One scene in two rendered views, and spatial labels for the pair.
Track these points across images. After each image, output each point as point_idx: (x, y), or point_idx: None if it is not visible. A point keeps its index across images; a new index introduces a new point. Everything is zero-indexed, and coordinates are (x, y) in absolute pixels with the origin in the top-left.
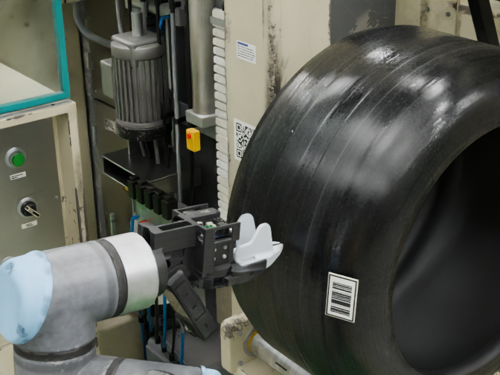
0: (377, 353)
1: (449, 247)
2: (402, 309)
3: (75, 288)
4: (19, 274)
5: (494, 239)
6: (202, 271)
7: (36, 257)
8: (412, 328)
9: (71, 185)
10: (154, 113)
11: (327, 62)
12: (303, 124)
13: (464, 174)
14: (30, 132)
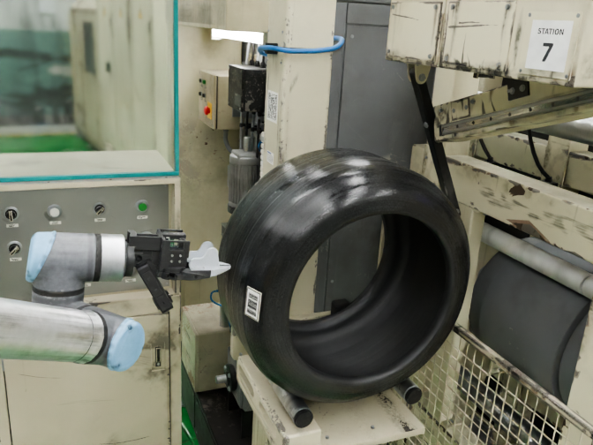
0: (278, 348)
1: (393, 307)
2: (353, 342)
3: (65, 254)
4: (33, 239)
5: (419, 306)
6: (160, 267)
7: (50, 233)
8: (353, 354)
9: (173, 229)
10: None
11: (291, 162)
12: (261, 195)
13: (409, 260)
14: (153, 192)
